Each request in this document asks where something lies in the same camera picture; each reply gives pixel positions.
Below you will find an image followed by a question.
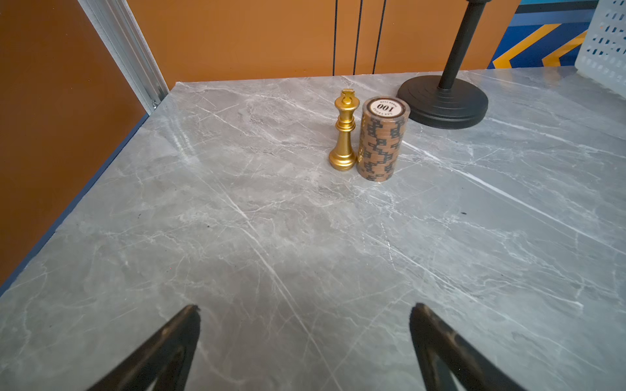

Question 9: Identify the aluminium corner frame post left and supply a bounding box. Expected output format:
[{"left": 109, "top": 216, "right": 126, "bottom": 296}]
[{"left": 78, "top": 0, "right": 169, "bottom": 115}]

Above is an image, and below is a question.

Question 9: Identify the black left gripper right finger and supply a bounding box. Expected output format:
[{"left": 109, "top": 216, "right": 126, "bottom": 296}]
[{"left": 409, "top": 303, "right": 523, "bottom": 390}]

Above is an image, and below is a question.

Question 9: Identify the white perforated plastic basket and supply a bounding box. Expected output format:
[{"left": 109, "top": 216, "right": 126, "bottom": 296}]
[{"left": 575, "top": 0, "right": 626, "bottom": 98}]

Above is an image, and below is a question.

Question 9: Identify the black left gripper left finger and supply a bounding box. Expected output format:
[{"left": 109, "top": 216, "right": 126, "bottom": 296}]
[{"left": 90, "top": 305, "right": 201, "bottom": 390}]

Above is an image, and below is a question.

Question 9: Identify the gold chess king piece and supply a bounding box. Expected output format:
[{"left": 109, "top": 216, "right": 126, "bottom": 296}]
[{"left": 329, "top": 89, "right": 360, "bottom": 171}]

